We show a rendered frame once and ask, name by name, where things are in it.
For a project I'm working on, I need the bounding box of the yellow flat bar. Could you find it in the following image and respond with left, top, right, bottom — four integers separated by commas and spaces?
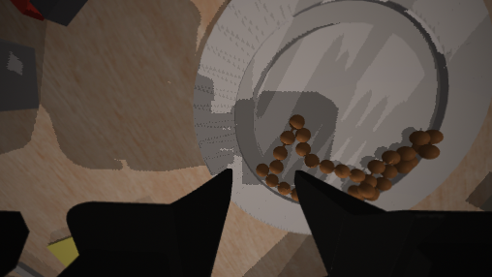
46, 236, 79, 266

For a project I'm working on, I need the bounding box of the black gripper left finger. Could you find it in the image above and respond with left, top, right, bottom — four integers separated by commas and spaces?
66, 169, 232, 277

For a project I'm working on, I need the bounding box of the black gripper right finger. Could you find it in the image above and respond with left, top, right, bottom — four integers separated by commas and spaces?
294, 170, 492, 277

